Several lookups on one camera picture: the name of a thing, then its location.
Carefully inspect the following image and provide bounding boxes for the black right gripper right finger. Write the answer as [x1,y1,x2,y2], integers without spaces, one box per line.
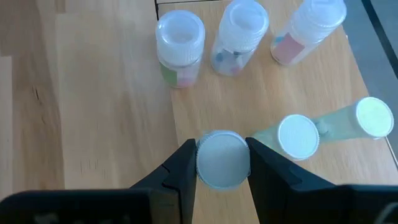
[244,137,398,224]

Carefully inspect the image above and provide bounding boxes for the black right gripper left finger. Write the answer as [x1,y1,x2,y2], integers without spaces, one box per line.
[0,138,198,224]

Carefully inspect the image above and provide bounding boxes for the white bottle green label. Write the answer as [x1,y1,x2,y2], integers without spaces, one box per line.
[269,0,348,67]
[155,9,206,90]
[210,0,270,77]

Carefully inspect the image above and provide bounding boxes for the wooden shelf black metal legs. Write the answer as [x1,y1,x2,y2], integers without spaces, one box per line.
[154,0,398,224]

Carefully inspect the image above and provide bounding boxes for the green teal pill bottle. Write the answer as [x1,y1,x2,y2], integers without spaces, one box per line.
[195,129,252,192]

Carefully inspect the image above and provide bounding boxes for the teal pill bottle white cap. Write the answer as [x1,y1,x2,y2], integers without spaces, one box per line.
[251,113,321,162]
[312,96,396,141]

